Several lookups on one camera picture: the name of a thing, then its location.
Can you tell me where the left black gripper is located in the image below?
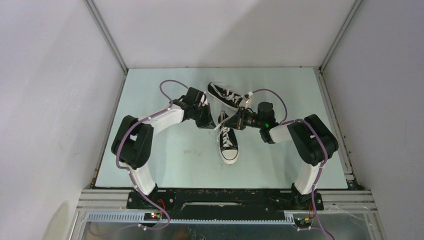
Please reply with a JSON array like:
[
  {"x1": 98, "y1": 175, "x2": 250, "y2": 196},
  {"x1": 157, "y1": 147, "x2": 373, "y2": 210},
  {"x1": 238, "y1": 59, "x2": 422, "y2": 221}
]
[{"x1": 192, "y1": 102, "x2": 217, "y2": 130}]

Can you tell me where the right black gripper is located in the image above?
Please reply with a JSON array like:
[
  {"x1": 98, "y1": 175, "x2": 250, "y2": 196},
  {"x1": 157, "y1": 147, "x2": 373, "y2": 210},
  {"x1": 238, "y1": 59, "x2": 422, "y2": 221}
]
[{"x1": 222, "y1": 106, "x2": 265, "y2": 130}]

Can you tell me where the black canvas sneaker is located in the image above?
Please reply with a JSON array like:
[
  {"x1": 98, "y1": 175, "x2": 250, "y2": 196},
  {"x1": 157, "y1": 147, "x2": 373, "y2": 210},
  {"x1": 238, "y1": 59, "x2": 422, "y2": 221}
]
[
  {"x1": 207, "y1": 82, "x2": 242, "y2": 111},
  {"x1": 217, "y1": 125, "x2": 239, "y2": 165}
]

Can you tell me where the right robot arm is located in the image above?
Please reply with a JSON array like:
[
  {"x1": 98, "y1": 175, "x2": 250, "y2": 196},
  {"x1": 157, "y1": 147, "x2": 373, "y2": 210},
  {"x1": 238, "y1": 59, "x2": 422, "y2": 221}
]
[{"x1": 222, "y1": 101, "x2": 339, "y2": 209}]

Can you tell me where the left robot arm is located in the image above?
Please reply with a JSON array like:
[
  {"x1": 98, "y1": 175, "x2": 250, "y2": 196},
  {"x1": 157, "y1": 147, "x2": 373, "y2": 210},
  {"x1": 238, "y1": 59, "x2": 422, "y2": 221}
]
[{"x1": 111, "y1": 87, "x2": 216, "y2": 208}]

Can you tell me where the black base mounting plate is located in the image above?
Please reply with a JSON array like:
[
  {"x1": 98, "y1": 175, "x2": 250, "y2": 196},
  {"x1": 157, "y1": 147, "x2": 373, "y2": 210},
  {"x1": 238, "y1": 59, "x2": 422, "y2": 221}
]
[{"x1": 126, "y1": 187, "x2": 324, "y2": 220}]

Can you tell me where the right controller board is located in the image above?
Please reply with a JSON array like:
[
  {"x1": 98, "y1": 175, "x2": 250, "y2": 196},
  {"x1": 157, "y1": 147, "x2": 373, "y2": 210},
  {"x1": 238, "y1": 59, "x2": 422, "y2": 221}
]
[{"x1": 294, "y1": 217, "x2": 314, "y2": 229}]

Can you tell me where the controller board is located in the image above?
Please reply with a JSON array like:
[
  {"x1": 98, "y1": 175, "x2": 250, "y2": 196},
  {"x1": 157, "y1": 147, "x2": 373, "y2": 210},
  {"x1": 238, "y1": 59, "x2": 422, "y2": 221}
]
[
  {"x1": 143, "y1": 212, "x2": 162, "y2": 222},
  {"x1": 294, "y1": 217, "x2": 314, "y2": 229}
]

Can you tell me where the left controller board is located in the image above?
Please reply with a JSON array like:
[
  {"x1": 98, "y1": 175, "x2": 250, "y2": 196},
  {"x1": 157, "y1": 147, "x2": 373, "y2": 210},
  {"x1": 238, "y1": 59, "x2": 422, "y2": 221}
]
[{"x1": 143, "y1": 212, "x2": 162, "y2": 222}]

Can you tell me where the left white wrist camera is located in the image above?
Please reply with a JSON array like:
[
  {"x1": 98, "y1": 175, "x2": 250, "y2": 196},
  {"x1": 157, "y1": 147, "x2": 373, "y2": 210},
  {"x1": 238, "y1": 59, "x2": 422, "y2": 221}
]
[{"x1": 200, "y1": 93, "x2": 209, "y2": 107}]

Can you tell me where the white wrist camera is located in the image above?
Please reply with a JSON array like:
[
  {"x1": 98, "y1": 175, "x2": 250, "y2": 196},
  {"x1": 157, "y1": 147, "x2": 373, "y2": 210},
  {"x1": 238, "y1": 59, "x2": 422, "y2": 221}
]
[
  {"x1": 238, "y1": 91, "x2": 253, "y2": 109},
  {"x1": 200, "y1": 93, "x2": 209, "y2": 107}
]

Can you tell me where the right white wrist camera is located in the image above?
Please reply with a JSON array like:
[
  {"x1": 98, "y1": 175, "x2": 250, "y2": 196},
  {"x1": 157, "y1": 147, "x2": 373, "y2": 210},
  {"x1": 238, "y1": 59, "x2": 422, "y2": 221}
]
[{"x1": 238, "y1": 91, "x2": 253, "y2": 109}]

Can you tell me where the grey slotted cable duct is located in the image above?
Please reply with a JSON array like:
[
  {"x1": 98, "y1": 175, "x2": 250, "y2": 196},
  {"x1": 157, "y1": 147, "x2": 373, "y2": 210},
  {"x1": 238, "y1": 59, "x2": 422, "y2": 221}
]
[{"x1": 85, "y1": 211, "x2": 295, "y2": 225}]

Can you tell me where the aluminium frame rail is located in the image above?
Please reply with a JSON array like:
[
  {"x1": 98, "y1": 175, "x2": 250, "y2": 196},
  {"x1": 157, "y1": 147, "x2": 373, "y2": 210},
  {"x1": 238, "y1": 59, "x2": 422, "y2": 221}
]
[{"x1": 318, "y1": 190, "x2": 378, "y2": 214}]

